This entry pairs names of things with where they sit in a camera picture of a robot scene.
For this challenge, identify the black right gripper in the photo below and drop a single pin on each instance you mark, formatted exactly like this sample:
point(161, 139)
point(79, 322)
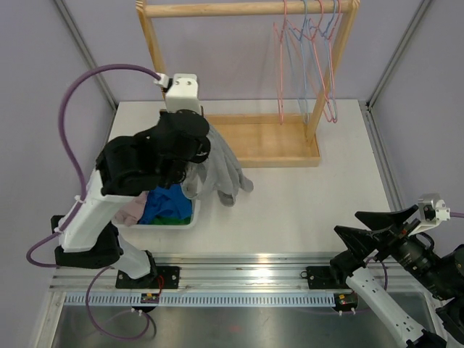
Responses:
point(366, 241)

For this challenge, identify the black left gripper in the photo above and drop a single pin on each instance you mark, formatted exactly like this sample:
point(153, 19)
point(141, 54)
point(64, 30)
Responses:
point(204, 148)

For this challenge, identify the grey tank top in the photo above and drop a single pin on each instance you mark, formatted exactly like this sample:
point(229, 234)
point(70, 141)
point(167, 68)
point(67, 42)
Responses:
point(220, 172)

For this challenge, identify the blue tank top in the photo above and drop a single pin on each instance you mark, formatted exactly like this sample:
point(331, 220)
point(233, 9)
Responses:
point(166, 202)

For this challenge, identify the green tank top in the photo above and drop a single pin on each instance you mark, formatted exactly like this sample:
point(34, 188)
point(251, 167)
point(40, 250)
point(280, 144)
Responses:
point(159, 220)

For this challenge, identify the mauve tank top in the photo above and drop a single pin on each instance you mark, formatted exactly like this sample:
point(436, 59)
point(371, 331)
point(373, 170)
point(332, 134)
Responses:
point(132, 212)

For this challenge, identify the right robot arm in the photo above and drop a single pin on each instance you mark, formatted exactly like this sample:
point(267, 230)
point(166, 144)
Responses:
point(441, 276)

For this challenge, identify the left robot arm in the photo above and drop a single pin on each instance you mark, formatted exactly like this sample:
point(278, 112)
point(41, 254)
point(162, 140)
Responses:
point(126, 167)

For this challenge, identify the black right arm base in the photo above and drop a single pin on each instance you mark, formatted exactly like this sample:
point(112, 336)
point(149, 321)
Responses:
point(326, 273)

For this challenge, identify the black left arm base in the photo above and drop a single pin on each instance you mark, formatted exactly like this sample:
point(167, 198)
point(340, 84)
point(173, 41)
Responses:
point(159, 277)

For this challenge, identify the wooden clothes rack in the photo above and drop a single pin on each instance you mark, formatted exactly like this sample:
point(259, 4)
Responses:
point(257, 139)

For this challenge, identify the translucent white plastic basket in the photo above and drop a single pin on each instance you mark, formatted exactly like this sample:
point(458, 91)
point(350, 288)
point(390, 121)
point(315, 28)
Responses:
point(195, 207)

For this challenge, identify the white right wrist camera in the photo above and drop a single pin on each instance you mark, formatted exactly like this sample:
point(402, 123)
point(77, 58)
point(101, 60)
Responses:
point(433, 211)

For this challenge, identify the aluminium mounting rail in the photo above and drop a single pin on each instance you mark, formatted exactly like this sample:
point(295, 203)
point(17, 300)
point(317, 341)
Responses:
point(226, 272)

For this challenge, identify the white slotted cable duct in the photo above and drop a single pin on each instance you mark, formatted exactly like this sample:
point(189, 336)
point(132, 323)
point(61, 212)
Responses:
point(174, 299)

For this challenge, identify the aluminium frame post left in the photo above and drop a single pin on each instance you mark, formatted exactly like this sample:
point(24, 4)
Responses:
point(85, 53)

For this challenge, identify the aluminium frame post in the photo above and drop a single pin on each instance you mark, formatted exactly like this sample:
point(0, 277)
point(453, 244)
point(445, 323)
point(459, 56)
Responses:
point(85, 53)
point(400, 50)

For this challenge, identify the aluminium frame post right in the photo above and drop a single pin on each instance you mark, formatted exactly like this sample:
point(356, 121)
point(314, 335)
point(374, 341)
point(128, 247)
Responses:
point(400, 50)

